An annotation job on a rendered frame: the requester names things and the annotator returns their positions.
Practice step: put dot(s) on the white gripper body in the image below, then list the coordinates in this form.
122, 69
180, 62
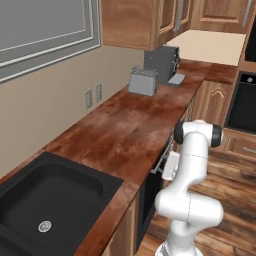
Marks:
172, 165

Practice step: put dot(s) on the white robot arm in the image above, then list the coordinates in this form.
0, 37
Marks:
195, 156

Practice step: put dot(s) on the black dishwasher door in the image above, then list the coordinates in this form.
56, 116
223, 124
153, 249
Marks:
149, 200

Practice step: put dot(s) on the wooden drawer under oven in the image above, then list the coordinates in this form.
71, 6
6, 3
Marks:
238, 145

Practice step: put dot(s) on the wooden base cupboards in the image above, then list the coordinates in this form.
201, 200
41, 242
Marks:
213, 101

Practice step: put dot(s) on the wooden cupboard under sink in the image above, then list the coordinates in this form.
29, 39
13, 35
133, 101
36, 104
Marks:
125, 230

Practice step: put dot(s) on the grey toaster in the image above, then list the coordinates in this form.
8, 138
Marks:
142, 84

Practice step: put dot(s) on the dark grey coffee machine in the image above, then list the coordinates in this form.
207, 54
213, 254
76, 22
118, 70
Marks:
163, 63

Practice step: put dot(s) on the black kitchen sink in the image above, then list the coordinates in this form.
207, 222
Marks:
56, 196

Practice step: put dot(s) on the black built-in microwave oven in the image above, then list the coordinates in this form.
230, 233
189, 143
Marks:
250, 46

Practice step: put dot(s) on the grey framed window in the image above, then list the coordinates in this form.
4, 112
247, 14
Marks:
43, 30

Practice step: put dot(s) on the grey wall socket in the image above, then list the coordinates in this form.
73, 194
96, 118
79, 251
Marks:
88, 98
98, 92

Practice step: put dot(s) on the wooden wall cupboards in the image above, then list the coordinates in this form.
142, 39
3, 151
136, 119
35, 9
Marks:
133, 23

